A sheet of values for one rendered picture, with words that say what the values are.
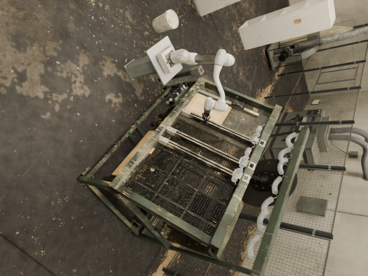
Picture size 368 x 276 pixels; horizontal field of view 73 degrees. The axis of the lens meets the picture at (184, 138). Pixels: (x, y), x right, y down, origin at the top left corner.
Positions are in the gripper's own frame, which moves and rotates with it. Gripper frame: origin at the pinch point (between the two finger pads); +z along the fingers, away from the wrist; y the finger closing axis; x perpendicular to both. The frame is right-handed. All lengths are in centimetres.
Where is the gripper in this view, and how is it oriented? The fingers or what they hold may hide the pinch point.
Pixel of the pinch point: (205, 121)
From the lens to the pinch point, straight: 332.3
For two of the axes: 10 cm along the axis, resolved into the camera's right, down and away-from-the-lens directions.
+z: -0.6, 6.2, 7.8
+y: 8.7, 4.2, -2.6
